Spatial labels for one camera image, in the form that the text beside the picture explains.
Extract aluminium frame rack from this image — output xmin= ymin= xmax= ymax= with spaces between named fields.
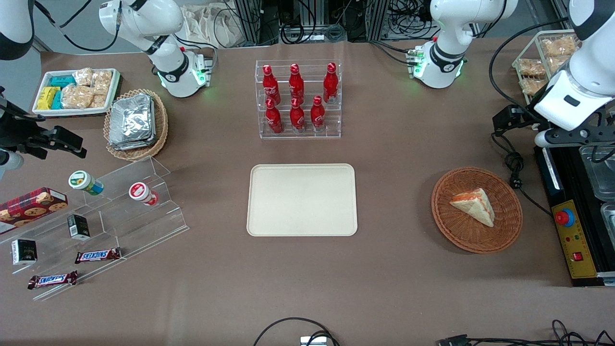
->
xmin=234 ymin=0 xmax=282 ymax=46

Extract clear acrylic bottle rack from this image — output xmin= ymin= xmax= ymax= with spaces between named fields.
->
xmin=255 ymin=59 xmax=343 ymax=140

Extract oval tan wicker basket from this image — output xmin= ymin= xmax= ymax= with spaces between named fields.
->
xmin=103 ymin=89 xmax=169 ymax=161

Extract small black box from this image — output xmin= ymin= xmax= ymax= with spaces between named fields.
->
xmin=12 ymin=239 xmax=38 ymax=266
xmin=67 ymin=214 xmax=91 ymax=241

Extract green lidded cup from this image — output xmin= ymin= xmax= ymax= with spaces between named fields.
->
xmin=68 ymin=171 xmax=104 ymax=196

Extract black tangled cable with connector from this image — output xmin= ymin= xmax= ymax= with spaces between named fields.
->
xmin=436 ymin=319 xmax=615 ymax=346

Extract red lidded cup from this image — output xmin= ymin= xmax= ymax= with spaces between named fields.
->
xmin=128 ymin=182 xmax=159 ymax=207

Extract clear acrylic stepped riser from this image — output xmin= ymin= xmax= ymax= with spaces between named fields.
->
xmin=0 ymin=156 xmax=189 ymax=302

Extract red cola bottle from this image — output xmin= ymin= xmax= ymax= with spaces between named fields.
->
xmin=289 ymin=98 xmax=306 ymax=132
xmin=288 ymin=63 xmax=305 ymax=104
xmin=262 ymin=65 xmax=281 ymax=105
xmin=322 ymin=62 xmax=339 ymax=104
xmin=265 ymin=99 xmax=283 ymax=134
xmin=310 ymin=96 xmax=327 ymax=132

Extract black yellow control box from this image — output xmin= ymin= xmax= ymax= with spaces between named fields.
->
xmin=534 ymin=144 xmax=615 ymax=287

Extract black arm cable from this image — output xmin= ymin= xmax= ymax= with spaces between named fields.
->
xmin=489 ymin=18 xmax=570 ymax=121
xmin=33 ymin=0 xmax=121 ymax=52

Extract bagged bread snack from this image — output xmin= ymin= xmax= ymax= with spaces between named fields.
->
xmin=518 ymin=59 xmax=546 ymax=77
xmin=545 ymin=55 xmax=572 ymax=73
xmin=541 ymin=36 xmax=577 ymax=58
xmin=520 ymin=77 xmax=548 ymax=96

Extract red tartan cookie box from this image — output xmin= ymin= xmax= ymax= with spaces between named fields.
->
xmin=0 ymin=187 xmax=68 ymax=235

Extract beige cloth bag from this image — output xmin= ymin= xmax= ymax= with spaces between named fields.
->
xmin=182 ymin=4 xmax=246 ymax=49

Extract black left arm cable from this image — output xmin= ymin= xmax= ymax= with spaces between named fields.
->
xmin=489 ymin=18 xmax=570 ymax=121

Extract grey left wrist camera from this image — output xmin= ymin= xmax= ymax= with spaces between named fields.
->
xmin=535 ymin=131 xmax=570 ymax=148

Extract beige plastic tray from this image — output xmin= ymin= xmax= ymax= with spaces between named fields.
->
xmin=246 ymin=163 xmax=358 ymax=237

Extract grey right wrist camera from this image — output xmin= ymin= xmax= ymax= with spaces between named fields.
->
xmin=0 ymin=149 xmax=24 ymax=180

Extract black looped cable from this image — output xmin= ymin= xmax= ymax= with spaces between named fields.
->
xmin=253 ymin=317 xmax=340 ymax=346

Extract black power cable with plug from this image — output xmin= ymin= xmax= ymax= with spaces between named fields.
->
xmin=491 ymin=132 xmax=553 ymax=217

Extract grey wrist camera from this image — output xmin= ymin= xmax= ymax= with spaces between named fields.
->
xmin=0 ymin=149 xmax=24 ymax=180
xmin=535 ymin=131 xmax=570 ymax=148

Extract small steel container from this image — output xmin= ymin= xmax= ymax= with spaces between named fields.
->
xmin=601 ymin=202 xmax=615 ymax=236

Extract triangular sandwich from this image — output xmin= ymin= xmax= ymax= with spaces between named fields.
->
xmin=450 ymin=188 xmax=495 ymax=227

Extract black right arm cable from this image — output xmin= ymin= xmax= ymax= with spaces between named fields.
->
xmin=33 ymin=0 xmax=121 ymax=52

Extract large steel container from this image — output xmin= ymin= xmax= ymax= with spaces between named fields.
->
xmin=579 ymin=144 xmax=615 ymax=201

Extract Snickers chocolate bar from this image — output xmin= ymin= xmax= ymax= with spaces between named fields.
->
xmin=74 ymin=247 xmax=122 ymax=264
xmin=27 ymin=271 xmax=78 ymax=290

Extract white rectangular snack tray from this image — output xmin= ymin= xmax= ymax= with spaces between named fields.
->
xmin=32 ymin=68 xmax=121 ymax=117

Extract yellow snack pack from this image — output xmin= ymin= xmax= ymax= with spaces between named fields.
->
xmin=37 ymin=86 xmax=61 ymax=110

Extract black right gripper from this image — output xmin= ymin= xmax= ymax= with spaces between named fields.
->
xmin=0 ymin=98 xmax=88 ymax=161

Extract white wire basket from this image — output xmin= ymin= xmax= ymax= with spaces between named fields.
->
xmin=512 ymin=30 xmax=584 ymax=104

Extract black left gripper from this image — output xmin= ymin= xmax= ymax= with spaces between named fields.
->
xmin=493 ymin=105 xmax=615 ymax=146

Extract silver foil packets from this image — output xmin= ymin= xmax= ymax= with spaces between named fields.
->
xmin=109 ymin=94 xmax=157 ymax=151

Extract round brown wicker basket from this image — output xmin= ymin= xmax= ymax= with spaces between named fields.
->
xmin=431 ymin=167 xmax=523 ymax=254

